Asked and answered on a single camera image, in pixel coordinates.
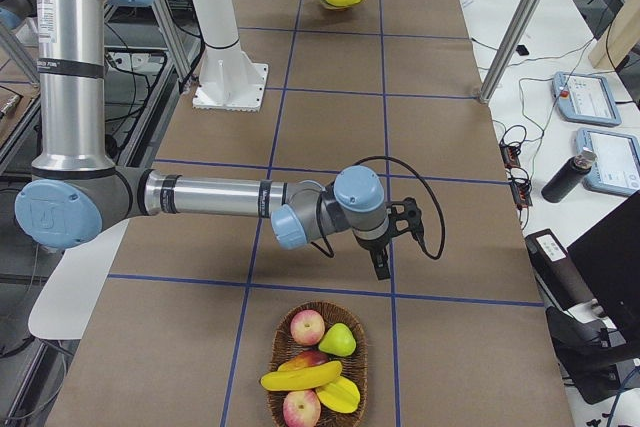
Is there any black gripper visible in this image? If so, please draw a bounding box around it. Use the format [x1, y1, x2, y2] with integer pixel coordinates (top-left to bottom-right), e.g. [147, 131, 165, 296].
[355, 230, 391, 281]

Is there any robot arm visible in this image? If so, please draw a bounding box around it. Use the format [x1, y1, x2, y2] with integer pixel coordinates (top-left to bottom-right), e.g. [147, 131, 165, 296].
[14, 0, 391, 280]

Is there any wicker fruit basket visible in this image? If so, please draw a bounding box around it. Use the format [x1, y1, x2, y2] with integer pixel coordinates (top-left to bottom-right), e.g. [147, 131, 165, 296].
[260, 301, 368, 426]

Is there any brown paper table cover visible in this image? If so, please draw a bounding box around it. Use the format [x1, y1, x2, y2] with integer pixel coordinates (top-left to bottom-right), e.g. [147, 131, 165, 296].
[47, 0, 576, 427]

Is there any green pear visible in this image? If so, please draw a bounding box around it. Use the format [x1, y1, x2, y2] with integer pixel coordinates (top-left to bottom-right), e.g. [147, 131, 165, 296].
[318, 323, 357, 357]

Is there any red apple top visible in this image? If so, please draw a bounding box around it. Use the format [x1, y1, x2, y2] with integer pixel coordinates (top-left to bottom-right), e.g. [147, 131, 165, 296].
[290, 309, 325, 346]

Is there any red apple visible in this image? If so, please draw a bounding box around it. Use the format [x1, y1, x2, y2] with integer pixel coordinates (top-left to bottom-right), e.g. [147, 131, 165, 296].
[290, 309, 325, 346]
[282, 390, 321, 427]

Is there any red mango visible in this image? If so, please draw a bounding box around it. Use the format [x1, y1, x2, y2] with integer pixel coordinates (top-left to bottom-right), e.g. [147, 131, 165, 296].
[277, 350, 329, 372]

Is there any yellow banana bunch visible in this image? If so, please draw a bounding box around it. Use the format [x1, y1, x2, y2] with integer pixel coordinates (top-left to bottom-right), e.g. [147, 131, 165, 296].
[315, 376, 361, 414]

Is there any black usb hub right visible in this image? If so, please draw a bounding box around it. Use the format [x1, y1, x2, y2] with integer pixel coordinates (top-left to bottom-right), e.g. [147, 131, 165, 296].
[509, 177, 532, 210]

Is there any black usb hub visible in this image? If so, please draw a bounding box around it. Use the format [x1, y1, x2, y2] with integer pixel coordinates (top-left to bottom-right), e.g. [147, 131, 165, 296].
[500, 144, 521, 169]
[509, 177, 532, 210]

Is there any black usb hub left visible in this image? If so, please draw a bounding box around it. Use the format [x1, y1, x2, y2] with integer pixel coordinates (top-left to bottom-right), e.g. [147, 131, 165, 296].
[500, 144, 521, 169]

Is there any red apple bottom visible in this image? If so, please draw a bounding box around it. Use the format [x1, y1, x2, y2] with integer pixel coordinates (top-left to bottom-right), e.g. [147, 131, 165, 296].
[282, 390, 321, 427]

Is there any black box white label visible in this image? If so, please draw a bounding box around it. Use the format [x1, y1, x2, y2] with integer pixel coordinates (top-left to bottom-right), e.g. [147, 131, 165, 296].
[525, 229, 595, 310]

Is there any small black device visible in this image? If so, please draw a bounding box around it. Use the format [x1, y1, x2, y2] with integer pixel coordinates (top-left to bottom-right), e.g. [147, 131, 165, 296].
[516, 44, 529, 56]

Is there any black water bottle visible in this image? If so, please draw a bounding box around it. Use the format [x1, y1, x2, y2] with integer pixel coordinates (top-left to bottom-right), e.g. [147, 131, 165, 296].
[541, 147, 597, 203]

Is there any black monitor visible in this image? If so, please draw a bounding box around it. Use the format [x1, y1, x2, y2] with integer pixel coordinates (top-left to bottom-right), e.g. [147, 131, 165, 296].
[568, 193, 639, 340]

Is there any teach pendant near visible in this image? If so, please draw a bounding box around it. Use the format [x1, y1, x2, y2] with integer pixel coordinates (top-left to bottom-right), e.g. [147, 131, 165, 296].
[575, 128, 639, 197]

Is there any teach pendant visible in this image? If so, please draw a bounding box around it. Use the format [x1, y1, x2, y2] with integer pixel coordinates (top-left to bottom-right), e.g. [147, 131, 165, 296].
[575, 128, 639, 197]
[552, 71, 622, 127]

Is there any teach pendant far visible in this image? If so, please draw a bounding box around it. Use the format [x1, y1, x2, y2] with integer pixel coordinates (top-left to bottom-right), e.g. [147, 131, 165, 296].
[552, 71, 622, 127]

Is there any wooden board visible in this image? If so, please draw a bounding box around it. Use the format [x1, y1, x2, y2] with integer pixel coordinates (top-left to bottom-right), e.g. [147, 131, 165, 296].
[588, 0, 640, 69]

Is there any white chair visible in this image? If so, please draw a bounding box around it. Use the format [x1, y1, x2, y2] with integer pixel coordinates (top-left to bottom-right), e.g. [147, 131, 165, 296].
[28, 221, 128, 340]

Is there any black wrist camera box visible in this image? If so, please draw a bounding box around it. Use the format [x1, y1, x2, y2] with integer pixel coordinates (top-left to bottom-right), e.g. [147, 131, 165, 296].
[387, 197, 424, 244]

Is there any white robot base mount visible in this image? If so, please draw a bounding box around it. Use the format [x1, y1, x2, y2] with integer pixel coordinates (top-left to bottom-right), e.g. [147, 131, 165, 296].
[192, 0, 269, 112]

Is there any aluminium frame post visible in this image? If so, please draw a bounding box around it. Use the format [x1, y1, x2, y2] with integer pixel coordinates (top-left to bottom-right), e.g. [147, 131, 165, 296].
[478, 0, 541, 104]

